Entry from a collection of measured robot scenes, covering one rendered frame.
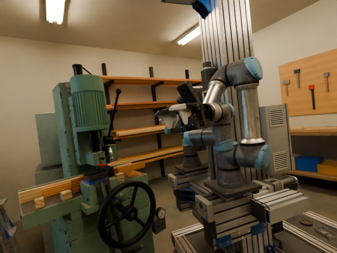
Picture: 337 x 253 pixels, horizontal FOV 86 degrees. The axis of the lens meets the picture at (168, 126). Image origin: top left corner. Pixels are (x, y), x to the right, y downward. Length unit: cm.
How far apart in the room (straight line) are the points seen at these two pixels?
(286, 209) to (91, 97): 115
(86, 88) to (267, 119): 113
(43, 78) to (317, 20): 428
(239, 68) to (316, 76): 276
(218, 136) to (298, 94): 307
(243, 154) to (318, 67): 284
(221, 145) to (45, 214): 78
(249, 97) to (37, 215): 105
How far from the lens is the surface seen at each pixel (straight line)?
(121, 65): 392
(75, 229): 105
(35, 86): 357
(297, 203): 119
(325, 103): 361
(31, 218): 99
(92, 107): 108
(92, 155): 112
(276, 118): 142
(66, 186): 114
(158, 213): 118
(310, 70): 369
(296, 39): 388
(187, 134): 82
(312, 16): 388
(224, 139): 72
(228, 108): 74
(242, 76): 95
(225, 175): 104
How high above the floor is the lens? 120
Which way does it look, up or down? 2 degrees down
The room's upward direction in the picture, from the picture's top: 7 degrees counter-clockwise
